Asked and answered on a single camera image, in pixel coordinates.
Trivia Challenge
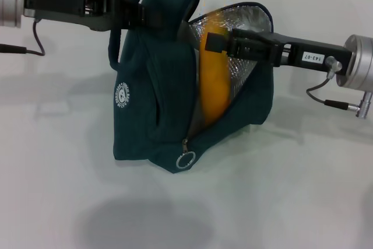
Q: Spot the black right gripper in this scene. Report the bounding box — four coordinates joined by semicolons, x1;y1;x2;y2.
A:
205;29;353;73

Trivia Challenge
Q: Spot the yellow banana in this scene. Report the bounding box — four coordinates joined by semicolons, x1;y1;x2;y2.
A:
198;9;231;126

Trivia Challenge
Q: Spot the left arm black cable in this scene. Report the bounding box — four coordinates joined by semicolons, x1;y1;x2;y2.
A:
0;20;47;57

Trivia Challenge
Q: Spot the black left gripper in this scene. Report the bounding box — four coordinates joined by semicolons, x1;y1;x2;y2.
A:
23;0;129;31

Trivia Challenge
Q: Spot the dark teal insulated lunch bag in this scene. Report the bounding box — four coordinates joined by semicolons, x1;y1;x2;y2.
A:
108;0;275;176

